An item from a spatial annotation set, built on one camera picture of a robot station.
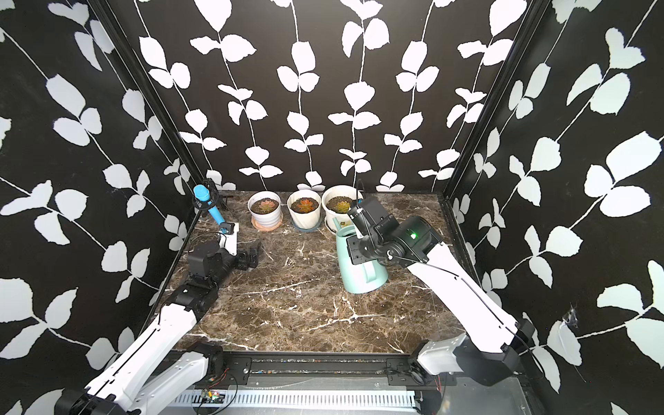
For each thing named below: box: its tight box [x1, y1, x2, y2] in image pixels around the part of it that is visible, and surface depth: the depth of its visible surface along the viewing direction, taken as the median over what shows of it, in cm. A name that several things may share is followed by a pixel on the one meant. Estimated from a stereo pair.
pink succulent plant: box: [250, 197, 280, 215], surface depth 106 cm
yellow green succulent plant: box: [335, 200, 351, 213], surface depth 104 cm
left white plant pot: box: [247, 190, 281, 228], surface depth 106 cm
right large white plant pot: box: [321, 185, 364, 234], surface depth 106 cm
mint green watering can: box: [332, 216, 390, 294], surface depth 70 cm
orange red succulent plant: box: [289, 197, 320, 214], surface depth 106 cm
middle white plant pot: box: [287, 189, 322, 230], surface depth 106 cm
